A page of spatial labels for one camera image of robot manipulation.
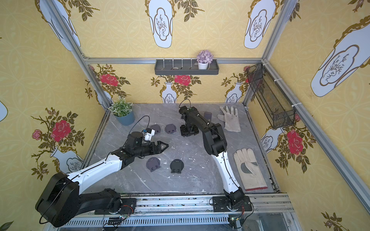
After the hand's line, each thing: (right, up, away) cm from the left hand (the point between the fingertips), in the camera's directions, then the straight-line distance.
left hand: (165, 147), depth 83 cm
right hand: (+13, +5, +20) cm, 24 cm away
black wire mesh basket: (+65, +24, +1) cm, 69 cm away
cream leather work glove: (+49, -14, +3) cm, 51 cm away
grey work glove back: (+46, +16, +28) cm, 56 cm away
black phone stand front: (+6, -12, +4) cm, 14 cm away
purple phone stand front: (-9, -11, +5) cm, 15 cm away
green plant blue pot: (-33, +21, +17) cm, 42 cm away
